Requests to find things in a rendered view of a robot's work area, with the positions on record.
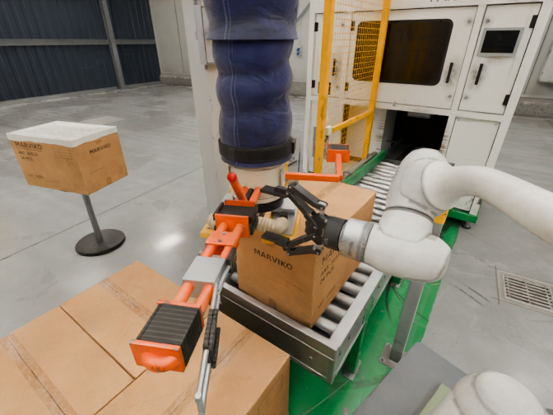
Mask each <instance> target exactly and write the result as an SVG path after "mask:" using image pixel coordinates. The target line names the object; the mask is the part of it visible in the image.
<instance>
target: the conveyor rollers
mask: <svg viewBox="0 0 553 415"><path fill-rule="evenodd" d="M398 167H399V165H397V164H393V163H388V162H384V161H381V162H379V163H378V164H377V165H376V166H375V167H374V168H373V169H372V170H370V171H369V172H368V173H367V174H366V175H364V176H363V177H362V178H361V179H360V180H358V181H357V182H356V183H355V184H353V185H354V186H357V187H361V188H364V189H369V190H373V191H376V197H375V201H374V210H373V216H372V220H371V222H373V223H375V224H379V222H380V220H381V218H382V216H383V213H384V210H385V207H386V201H387V196H388V191H389V188H390V185H391V183H392V181H393V176H394V175H395V173H396V170H397V168H398ZM355 270H356V271H358V272H361V273H364V274H366V275H369V276H370V274H371V273H372V272H373V271H374V268H373V267H371V266H369V265H367V264H364V263H360V264H359V265H358V267H357V268H356V269H355ZM368 278H369V277H366V276H365V275H362V274H360V273H357V272H353V274H352V275H351V276H350V277H349V278H348V279H349V280H351V281H353V282H356V283H359V284H360V285H362V286H364V284H365V283H366V281H367V280H368ZM230 280H231V281H232V282H235V283H237V284H238V285H239V283H238V273H237V272H234V273H232V275H231V277H230ZM361 288H362V287H359V286H357V285H355V284H353V283H351V282H348V281H346V283H345V284H344V285H343V287H342V288H341V290H343V291H346V292H348V293H351V294H352V295H354V296H357V295H358V294H359V292H360V290H361ZM333 301H335V302H337V303H339V304H341V305H344V306H346V307H348V308H350V306H351V304H352V302H353V301H354V298H352V297H350V296H348V295H345V294H343V293H341V292H338V293H337V294H336V296H335V297H334V298H333ZM324 313H326V314H328V315H331V316H332V317H334V318H336V319H339V320H342V318H343V316H344V315H345V313H346V310H343V309H342V308H340V307H338V306H336V305H333V304H331V303H330V304H329V305H328V307H327V308H326V310H325V311H324ZM314 326H316V327H318V328H320V329H321V330H323V331H325V332H327V333H330V334H332V333H333V332H334V330H335V329H336V327H337V326H338V324H336V323H334V322H332V321H331V320H329V319H326V318H324V317H322V316H320V317H319V318H318V320H317V321H316V323H315V324H314Z"/></svg>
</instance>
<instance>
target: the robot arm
mask: <svg viewBox="0 0 553 415"><path fill-rule="evenodd" d="M260 192H261V193H264V194H270V195H273V196H277V197H280V198H286V197H288V198H289V199H290V200H291V202H292V203H293V204H294V205H295V206H296V207H297V208H298V209H299V210H300V211H301V212H302V213H303V215H304V218H305V219H306V221H305V229H304V232H305V233H306V234H304V235H302V236H299V237H297V238H295V239H293V240H290V238H289V237H285V236H283V235H278V234H276V233H273V232H270V231H266V232H265V233H263V234H262V235H261V238H262V239H264V240H269V241H271V242H274V244H275V245H279V246H281V247H283V250H284V251H287V252H286V254H287V255H288V256H293V255H302V254H316V255H320V254H321V253H322V252H323V250H324V248H323V247H322V245H323V246H324V247H326V248H329V249H334V250H336V251H339V252H340V255H341V256H344V257H347V258H349V259H354V260H357V261H359V262H362V263H366V264H368V265H369V266H371V267H373V268H375V269H376V270H378V271H380V272H382V273H386V274H388V275H391V276H394V277H399V278H402V279H406V280H410V281H414V282H427V283H431V282H437V281H438V280H440V279H441V278H442V277H444V275H445V273H446V272H447V269H448V265H449V261H450V256H451V249H450V248H449V247H448V245H447V244H446V243H445V242H444V241H442V240H441V239H440V238H439V237H437V236H434V235H432V228H433V224H434V221H435V218H436V217H439V216H440V215H441V214H443V213H444V212H445V211H447V210H449V209H451V208H454V207H455V206H456V205H457V203H458V201H459V199H460V198H461V197H465V196H475V197H478V198H480V199H482V200H484V201H485V202H487V203H489V204H490V205H491V206H493V207H494V208H496V209H498V210H499V211H501V212H502V213H503V214H505V215H506V216H508V217H510V218H511V219H513V220H514V221H516V222H517V223H518V224H520V225H521V226H523V227H525V228H526V229H528V230H529V231H530V232H532V233H533V234H535V235H537V236H538V237H540V238H541V239H543V240H544V241H545V242H547V243H548V244H550V245H552V246H553V193H552V192H550V191H548V190H545V189H543V188H540V187H538V186H536V185H534V184H531V183H528V182H527V181H525V180H521V179H519V178H517V177H515V176H512V175H510V174H507V173H505V172H503V171H500V170H496V169H493V168H490V167H485V166H451V165H450V164H449V163H448V162H447V160H446V158H445V157H444V156H443V154H442V153H441V152H438V151H436V150H434V149H430V148H421V149H417V150H415V151H413V152H411V153H409V154H408V155H407V156H406V157H405V158H404V159H403V160H402V162H401V164H400V165H399V167H398V168H397V170H396V173H395V175H394V176H393V181H392V183H391V185H390V188H389V191H388V196H387V201H386V207H385V210H384V213H383V216H382V218H381V220H380V222H379V224H375V223H373V222H368V221H362V220H359V219H355V218H350V219H349V220H347V219H344V218H340V217H335V216H329V215H327V214H326V213H325V210H326V207H327V206H328V203H327V202H325V201H323V200H320V199H318V198H317V197H315V196H314V195H313V194H311V193H310V192H309V191H308V190H307V189H305V188H304V187H302V186H301V185H300V184H298V183H297V182H295V181H293V182H292V183H290V184H289V185H288V188H287V187H284V186H280V185H278V186H276V187H272V186H269V185H265V186H264V187H262V188H261V189H260ZM307 203H308V204H309V205H311V206H312V207H313V208H316V211H319V213H316V212H315V211H314V209H313V208H311V207H310V206H309V205H308V204H307ZM309 214H311V215H312V216H310V215H309ZM289 240H290V241H289ZM310 240H312V241H313V242H314V243H315V245H305V246H298V247H295V246H297V245H300V244H302V243H305V242H308V241H310ZM288 241H289V242H288ZM428 415H547V412H546V410H545V408H544V407H543V405H542V404H541V403H540V402H539V401H538V400H537V398H536V396H535V395H534V394H533V393H532V392H531V391H530V390H529V389H528V388H527V387H526V386H525V385H523V384H522V383H520V382H519V381H518V380H515V379H514V378H513V377H510V376H508V375H505V374H502V373H499V372H497V371H476V372H473V373H471V374H468V375H465V376H464V377H462V378H461V379H459V380H458V381H457V383H456V384H455V386H454V387H453V390H452V391H450V392H448V393H447V395H446V396H445V397H444V398H443V399H442V400H441V401H440V403H439V404H438V405H437V406H436V407H435V408H434V409H433V410H432V411H431V412H430V413H429V414H428Z"/></svg>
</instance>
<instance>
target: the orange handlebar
mask: <svg viewBox="0 0 553 415"><path fill-rule="evenodd" d="M335 166H336V174H335V175H332V174H316V173H301V172H286V180H311V181H325V182H339V181H342V178H343V173H342V155H341V154H336V155H335ZM242 189H243V191H244V194H246V193H247V192H248V190H249V189H248V187H246V186H243V187H242ZM260 189H261V188H260V187H257V188H255V190H254V191H253V194H252V195H251V197H250V199H249V201H254V202H256V203H257V201H258V198H259V196H260V194H261V192H260ZM227 229H228V225H227V224H226V223H224V222H222V223H221V224H220V225H219V226H218V227H217V229H216V231H212V233H211V234H210V235H209V237H208V239H207V241H206V242H205V244H206V245H207V246H206V248H205V249H204V250H203V252H202V254H201V255H200V256H202V257H212V255H214V254H215V255H220V257H219V258H220V259H227V258H228V256H229V253H230V251H231V249H232V247H236V250H237V249H238V247H239V239H240V237H241V235H242V233H243V231H244V226H243V225H242V224H237V225H236V226H235V228H234V230H233V231H232V232H228V231H227ZM193 289H194V286H193V284H192V283H190V282H185V283H184V284H183V285H182V286H181V288H180V289H179V291H178V293H177V295H176V296H175V298H174V299H173V301H180V302H187V301H188V298H189V297H190V295H191V294H192V292H193ZM213 289H214V286H212V285H208V284H207V285H205V286H204V287H203V289H202V291H201V293H200V295H199V297H198V299H197V301H196V303H195V304H201V305H202V314H203V316H204V315H205V312H206V310H207V307H208V306H209V304H210V302H211V299H212V294H213ZM142 364H143V365H144V367H145V368H146V369H147V370H149V371H152V372H155V373H162V372H167V371H170V370H173V369H174V368H175V367H176V366H177V365H179V360H178V359H177V358H176V357H172V356H160V355H156V354H153V353H150V352H144V353H143V354H142Z"/></svg>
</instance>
